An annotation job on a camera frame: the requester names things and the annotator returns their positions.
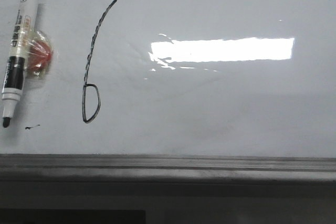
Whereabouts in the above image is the red magnet taped to marker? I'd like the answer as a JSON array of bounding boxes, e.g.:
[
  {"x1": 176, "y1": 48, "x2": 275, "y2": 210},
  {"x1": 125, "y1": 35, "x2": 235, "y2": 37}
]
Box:
[{"x1": 25, "y1": 30, "x2": 54, "y2": 79}]

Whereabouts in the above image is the white black whiteboard marker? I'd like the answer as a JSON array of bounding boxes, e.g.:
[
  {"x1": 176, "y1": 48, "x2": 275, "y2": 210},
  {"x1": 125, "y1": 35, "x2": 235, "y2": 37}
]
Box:
[{"x1": 2, "y1": 0, "x2": 39, "y2": 128}]

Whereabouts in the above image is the white whiteboard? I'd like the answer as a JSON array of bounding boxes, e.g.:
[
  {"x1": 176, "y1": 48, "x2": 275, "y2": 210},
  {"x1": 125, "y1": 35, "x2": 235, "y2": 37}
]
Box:
[{"x1": 1, "y1": 0, "x2": 335, "y2": 158}]

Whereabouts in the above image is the grey aluminium whiteboard tray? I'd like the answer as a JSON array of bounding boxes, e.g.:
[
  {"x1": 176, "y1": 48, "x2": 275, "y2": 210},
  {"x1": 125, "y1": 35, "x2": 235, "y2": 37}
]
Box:
[{"x1": 1, "y1": 154, "x2": 335, "y2": 183}]

